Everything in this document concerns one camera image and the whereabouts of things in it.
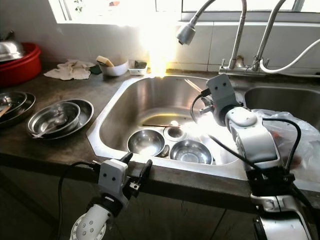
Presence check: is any light wooden chopstick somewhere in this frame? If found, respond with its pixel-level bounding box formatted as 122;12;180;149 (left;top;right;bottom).
183;79;203;96
185;78;205;94

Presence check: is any steel spoon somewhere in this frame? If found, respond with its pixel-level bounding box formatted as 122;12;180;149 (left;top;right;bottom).
32;116;68;139

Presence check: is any round steel bowl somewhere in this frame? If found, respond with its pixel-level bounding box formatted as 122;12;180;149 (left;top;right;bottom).
169;139;214;166
127;129;166;158

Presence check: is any steel sink drain strainer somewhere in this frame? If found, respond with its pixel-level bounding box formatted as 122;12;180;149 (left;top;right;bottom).
164;125;187;142

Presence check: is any stainless steel double sink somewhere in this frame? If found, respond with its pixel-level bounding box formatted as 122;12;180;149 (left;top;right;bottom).
86;75;320;193

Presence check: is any large shallow steel plate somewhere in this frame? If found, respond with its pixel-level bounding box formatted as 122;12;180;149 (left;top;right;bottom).
27;98;95;141

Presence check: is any gooseneck faucet with spray head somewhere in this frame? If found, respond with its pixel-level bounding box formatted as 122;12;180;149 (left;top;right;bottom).
176;0;248;73

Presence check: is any white ceramic bowl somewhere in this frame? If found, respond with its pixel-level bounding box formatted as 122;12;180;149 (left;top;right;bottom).
99;59;130;77

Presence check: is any yellow sponge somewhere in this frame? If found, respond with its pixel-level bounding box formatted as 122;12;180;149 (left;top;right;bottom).
96;55;115;67

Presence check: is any brown wooden chopsticks bundle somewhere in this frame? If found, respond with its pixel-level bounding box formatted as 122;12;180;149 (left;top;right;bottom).
0;103;12;118

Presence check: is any white crumpled dish cloth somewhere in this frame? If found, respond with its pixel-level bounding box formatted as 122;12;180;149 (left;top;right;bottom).
43;59;95;81

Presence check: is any plain steel faucet pipe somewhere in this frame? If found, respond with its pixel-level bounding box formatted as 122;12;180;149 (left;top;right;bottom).
250;0;288;72

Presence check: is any dark wooden base cabinet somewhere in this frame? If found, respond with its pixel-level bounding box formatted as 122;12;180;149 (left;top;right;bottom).
0;160;320;240

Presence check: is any steel plate holding chopsticks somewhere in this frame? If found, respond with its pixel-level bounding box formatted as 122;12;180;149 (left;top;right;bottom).
0;91;28;118

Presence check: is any clear plastic bag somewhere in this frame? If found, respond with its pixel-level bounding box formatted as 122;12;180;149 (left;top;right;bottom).
250;107;320;193

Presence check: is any wide steel plate under stack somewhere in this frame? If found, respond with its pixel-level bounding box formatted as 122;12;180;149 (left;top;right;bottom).
0;91;37;128

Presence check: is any steel pot lid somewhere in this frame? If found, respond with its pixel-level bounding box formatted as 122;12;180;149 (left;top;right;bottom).
0;31;27;63

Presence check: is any red plastic basin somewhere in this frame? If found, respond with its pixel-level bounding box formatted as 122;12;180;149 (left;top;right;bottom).
0;42;42;88

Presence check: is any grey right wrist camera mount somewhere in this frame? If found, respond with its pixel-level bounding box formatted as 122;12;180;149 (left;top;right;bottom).
205;73;242;127

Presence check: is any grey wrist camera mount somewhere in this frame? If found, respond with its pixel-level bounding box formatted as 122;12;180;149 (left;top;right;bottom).
98;158;129;202
205;73;242;127

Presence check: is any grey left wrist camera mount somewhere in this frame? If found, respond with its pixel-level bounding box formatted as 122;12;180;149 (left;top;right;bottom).
98;158;129;202

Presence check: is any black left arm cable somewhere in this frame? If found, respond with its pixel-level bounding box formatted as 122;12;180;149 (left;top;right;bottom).
56;160;102;240

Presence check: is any white flexible hose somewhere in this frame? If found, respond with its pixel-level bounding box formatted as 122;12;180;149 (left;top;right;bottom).
260;37;320;75

